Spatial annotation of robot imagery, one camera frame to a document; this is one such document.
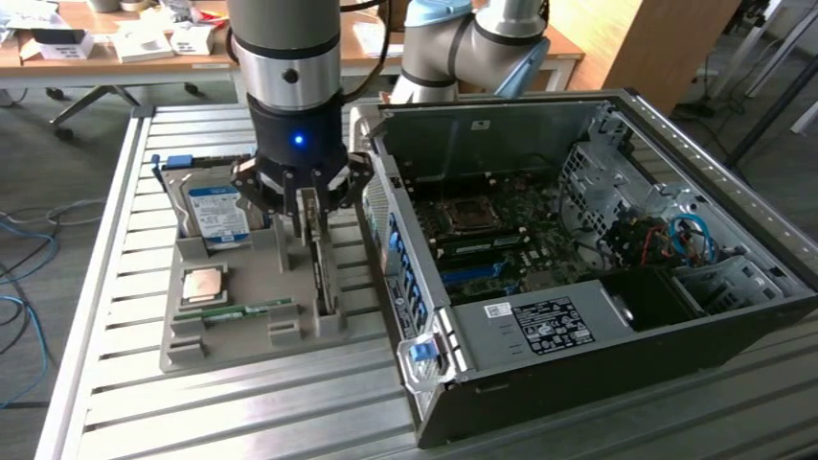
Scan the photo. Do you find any graphics card with metal bracket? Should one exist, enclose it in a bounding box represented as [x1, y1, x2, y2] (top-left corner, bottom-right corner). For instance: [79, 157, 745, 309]
[298, 186, 342, 320]

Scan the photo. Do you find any wooden office desk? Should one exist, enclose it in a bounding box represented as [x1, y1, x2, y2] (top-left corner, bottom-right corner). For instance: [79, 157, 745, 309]
[0, 0, 238, 140]
[233, 23, 588, 104]

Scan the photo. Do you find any blue floor cable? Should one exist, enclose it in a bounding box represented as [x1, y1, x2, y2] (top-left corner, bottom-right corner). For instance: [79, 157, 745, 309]
[0, 218, 59, 408]

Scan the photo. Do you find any grey parts rack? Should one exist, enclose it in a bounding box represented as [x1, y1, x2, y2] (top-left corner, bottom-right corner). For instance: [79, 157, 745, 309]
[158, 200, 350, 374]

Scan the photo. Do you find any blue disk wire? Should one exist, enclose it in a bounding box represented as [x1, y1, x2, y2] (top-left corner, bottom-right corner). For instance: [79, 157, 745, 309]
[668, 213, 717, 263]

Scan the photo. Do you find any stack of papers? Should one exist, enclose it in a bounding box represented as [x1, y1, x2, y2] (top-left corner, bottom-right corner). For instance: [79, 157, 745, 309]
[0, 0, 72, 33]

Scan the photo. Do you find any red disk wire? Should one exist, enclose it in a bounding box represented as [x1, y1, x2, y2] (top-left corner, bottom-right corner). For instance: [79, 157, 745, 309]
[642, 224, 673, 265]

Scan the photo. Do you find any white box with label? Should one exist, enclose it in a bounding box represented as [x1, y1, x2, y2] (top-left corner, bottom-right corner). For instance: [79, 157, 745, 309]
[170, 24, 218, 57]

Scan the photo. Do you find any CPU socket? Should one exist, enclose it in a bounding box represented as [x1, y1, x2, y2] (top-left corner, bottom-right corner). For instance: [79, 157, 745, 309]
[431, 194, 504, 236]

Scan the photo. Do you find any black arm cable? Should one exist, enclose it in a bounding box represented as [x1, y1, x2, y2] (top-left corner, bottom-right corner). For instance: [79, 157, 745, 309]
[338, 0, 393, 104]

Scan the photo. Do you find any grey power supply unit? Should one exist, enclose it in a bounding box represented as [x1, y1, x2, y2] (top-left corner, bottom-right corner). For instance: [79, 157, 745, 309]
[450, 280, 634, 373]

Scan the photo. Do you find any green RAM stick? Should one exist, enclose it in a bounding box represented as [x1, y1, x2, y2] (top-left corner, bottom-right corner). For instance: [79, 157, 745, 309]
[173, 299, 297, 321]

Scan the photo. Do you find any wooden cabinet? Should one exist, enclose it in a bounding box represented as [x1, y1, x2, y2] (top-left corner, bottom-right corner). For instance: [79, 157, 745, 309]
[549, 0, 746, 116]

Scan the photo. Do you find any white booklet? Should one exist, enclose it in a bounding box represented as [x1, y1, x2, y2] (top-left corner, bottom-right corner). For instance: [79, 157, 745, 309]
[353, 21, 406, 58]

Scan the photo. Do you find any grey floor cable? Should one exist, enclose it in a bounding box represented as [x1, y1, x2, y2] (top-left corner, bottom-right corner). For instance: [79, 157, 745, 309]
[0, 198, 107, 229]

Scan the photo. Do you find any installed dark RAM stick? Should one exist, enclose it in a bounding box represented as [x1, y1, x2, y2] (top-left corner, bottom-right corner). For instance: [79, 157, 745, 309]
[450, 234, 524, 258]

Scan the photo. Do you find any black open PC case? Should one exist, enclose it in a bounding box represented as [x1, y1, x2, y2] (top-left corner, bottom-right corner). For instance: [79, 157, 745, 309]
[349, 88, 818, 449]

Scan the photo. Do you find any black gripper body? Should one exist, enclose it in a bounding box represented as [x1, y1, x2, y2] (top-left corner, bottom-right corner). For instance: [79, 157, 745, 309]
[246, 98, 350, 193]

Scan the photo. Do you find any flat white box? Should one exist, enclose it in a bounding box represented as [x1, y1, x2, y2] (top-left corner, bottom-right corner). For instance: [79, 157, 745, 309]
[111, 28, 175, 63]

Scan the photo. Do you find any open white cardboard box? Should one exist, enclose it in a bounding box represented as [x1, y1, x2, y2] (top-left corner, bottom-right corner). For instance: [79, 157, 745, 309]
[18, 27, 97, 61]

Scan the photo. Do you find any grey metal disk bay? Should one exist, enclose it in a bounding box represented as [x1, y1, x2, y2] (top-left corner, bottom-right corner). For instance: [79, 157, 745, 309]
[670, 253, 788, 315]

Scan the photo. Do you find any CPU chip with copper lid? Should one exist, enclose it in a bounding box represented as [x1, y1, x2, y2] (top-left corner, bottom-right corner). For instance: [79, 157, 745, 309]
[181, 265, 230, 308]

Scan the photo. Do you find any green motherboard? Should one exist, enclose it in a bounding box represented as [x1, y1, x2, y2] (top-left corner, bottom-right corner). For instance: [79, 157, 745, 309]
[409, 174, 609, 306]

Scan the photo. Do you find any hard disk in blue caddy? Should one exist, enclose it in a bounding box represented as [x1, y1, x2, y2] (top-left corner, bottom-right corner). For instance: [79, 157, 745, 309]
[151, 152, 270, 250]

